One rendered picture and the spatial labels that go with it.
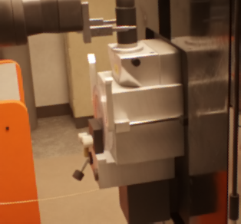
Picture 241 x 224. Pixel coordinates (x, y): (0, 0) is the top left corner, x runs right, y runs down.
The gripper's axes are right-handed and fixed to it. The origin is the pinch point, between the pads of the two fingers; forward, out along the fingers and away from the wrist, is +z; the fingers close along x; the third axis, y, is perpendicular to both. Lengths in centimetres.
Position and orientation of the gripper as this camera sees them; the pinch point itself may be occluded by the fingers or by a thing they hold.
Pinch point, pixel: (130, 24)
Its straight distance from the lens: 66.0
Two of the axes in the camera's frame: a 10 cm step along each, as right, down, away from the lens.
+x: -2.1, -3.1, 9.3
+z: 9.8, -1.2, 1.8
